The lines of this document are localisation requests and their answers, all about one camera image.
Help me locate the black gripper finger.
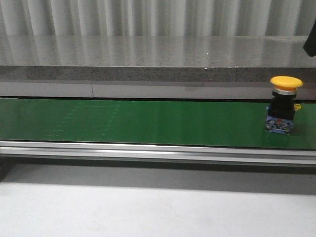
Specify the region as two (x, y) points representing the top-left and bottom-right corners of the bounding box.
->
(303, 22), (316, 57)

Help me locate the yellow push button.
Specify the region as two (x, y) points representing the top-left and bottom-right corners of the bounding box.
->
(265, 76), (303, 135)

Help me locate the green conveyor belt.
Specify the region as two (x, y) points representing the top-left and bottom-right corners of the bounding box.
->
(0, 98), (316, 150)

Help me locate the grey granite counter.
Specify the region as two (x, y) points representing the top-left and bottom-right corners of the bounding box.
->
(0, 35), (316, 83)

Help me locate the white pleated curtain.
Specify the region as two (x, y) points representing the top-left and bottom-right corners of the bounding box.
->
(0, 0), (316, 37)

